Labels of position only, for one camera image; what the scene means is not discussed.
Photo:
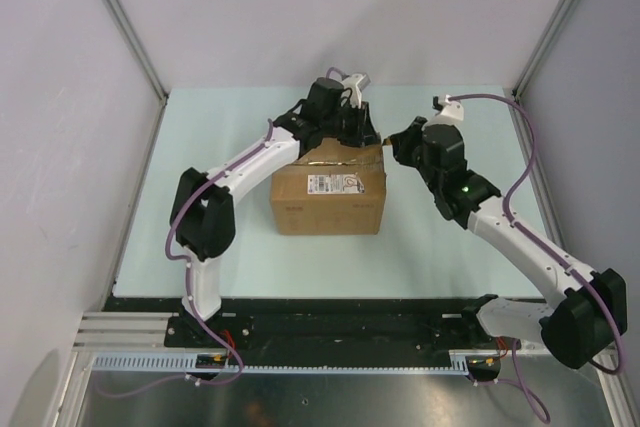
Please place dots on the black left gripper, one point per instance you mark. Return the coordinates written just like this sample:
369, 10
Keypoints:
363, 133

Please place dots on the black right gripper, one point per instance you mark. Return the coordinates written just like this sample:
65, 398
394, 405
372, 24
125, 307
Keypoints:
403, 141

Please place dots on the brown cardboard express box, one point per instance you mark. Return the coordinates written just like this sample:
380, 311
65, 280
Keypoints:
298, 213

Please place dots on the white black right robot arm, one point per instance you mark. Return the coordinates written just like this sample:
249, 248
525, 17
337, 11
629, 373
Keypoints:
583, 311

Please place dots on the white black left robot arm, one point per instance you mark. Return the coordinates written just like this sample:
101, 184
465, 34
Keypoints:
202, 219

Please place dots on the white shipping label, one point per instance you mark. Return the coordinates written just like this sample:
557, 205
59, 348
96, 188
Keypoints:
334, 184

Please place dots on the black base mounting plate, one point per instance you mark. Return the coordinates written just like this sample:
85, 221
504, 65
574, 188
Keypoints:
440, 323

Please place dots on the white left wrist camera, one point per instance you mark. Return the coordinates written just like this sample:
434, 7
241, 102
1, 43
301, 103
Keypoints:
353, 87

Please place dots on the right aluminium frame post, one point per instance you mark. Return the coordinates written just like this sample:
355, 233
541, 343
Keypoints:
560, 16

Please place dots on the aluminium frame post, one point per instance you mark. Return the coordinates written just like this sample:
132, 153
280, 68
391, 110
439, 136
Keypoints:
134, 44
560, 16

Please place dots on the grey slotted cable duct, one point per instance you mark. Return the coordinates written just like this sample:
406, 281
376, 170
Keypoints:
182, 363

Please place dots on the left aluminium frame post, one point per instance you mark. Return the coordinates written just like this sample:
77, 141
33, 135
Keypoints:
134, 44

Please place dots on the aluminium frame rail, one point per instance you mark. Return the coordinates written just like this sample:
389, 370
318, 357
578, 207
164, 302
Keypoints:
121, 331

